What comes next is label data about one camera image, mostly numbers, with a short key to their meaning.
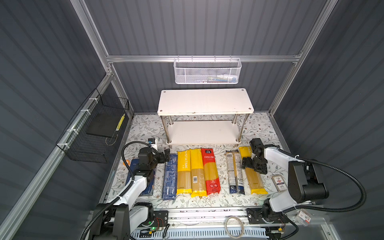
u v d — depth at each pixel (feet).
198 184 2.70
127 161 3.05
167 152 2.63
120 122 2.57
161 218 2.38
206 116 3.90
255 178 2.77
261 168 2.65
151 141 2.47
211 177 2.77
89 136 2.37
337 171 1.35
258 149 2.28
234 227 2.33
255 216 2.42
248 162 2.72
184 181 2.75
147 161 2.19
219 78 3.00
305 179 2.94
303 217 2.36
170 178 2.75
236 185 2.70
